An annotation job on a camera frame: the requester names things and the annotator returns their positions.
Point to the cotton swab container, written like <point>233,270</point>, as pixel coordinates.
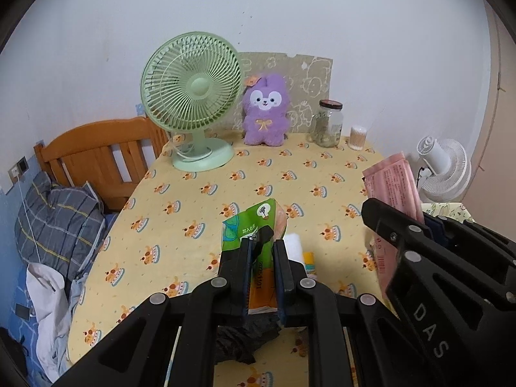
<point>358,139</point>

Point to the glass jar with dark lid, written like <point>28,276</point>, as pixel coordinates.
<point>327,127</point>

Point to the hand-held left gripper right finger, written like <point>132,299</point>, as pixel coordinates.
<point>279,282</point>

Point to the purple plush toy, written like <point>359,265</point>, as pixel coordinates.
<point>264,125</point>

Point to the beige door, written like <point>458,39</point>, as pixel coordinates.
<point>502,129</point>

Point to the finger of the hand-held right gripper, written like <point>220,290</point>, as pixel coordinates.
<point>387,217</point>
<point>437,227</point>

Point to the green desk fan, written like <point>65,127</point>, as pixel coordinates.
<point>199,86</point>

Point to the wall socket panel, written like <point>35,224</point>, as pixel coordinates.
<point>22,165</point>

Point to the white standing fan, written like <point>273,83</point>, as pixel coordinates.
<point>451,177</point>

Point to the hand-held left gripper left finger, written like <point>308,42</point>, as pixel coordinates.
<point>246,274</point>

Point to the green tissue packet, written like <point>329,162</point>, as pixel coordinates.
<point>258,217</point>

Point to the yellow printed tablecloth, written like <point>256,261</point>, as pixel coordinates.
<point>193,205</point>

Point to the beige cartoon printed board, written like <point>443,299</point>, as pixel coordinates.
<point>310,72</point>

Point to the wooden bed headboard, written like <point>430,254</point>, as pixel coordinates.
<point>92,157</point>

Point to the pink packet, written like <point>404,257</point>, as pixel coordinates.
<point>393,181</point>

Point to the grey plaid pillow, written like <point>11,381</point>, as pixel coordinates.
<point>56,217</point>

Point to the blue patterned bed sheet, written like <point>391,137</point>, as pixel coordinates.
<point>22,334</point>

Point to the black cloth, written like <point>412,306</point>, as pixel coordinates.
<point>242,342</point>

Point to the yellow cartoon printed storage box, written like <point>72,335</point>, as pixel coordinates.
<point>447,209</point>

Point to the small grey flat object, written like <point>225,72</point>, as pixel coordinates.
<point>22,311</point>

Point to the white cloth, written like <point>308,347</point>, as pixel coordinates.
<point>48,310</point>

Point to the small yellow white packet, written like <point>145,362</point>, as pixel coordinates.
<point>308,262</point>

